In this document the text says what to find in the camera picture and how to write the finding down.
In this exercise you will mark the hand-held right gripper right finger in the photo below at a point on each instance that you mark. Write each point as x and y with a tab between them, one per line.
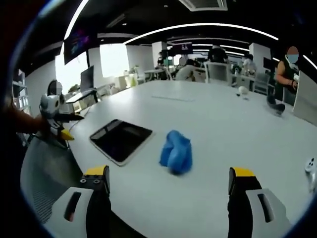
250	200

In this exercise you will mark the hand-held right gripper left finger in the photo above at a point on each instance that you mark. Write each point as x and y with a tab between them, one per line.
97	198

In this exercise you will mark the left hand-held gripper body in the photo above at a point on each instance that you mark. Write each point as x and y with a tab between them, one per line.
50	109

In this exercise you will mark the blue cleaning cloth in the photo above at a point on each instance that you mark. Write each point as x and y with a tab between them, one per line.
177	155

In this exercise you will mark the side desk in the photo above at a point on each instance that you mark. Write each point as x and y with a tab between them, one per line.
81	96

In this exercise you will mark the grey mesh office chair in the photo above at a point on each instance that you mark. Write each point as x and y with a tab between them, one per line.
49	173

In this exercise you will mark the black computer monitor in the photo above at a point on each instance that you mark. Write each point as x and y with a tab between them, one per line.
87	79

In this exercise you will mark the white controller device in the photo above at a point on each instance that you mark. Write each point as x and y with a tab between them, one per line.
311	166

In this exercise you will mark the hanging dark display screen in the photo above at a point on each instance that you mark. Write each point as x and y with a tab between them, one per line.
78	41

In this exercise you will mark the dark object on table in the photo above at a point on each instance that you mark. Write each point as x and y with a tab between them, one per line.
276	104

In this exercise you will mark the small white round object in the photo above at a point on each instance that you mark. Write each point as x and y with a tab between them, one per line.
242	90

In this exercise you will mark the white partition panel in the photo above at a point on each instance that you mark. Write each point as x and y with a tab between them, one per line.
305	99

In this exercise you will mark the white office chair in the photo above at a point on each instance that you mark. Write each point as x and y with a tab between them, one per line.
217	72

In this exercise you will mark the ceiling air vent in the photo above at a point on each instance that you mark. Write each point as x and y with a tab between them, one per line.
205	4

